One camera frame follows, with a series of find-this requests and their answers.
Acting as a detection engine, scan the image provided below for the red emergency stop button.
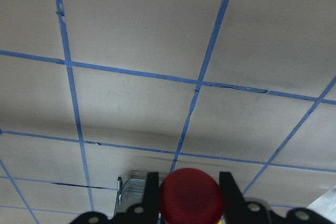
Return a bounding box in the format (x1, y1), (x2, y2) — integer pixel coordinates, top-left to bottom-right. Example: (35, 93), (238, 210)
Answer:
(159, 168), (224, 224)

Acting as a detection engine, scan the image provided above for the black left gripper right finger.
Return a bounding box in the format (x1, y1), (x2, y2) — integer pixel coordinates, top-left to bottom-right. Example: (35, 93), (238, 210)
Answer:
(219, 172), (270, 223)

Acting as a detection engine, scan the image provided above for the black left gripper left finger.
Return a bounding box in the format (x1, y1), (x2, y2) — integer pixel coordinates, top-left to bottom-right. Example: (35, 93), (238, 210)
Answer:
(126, 172), (160, 224)

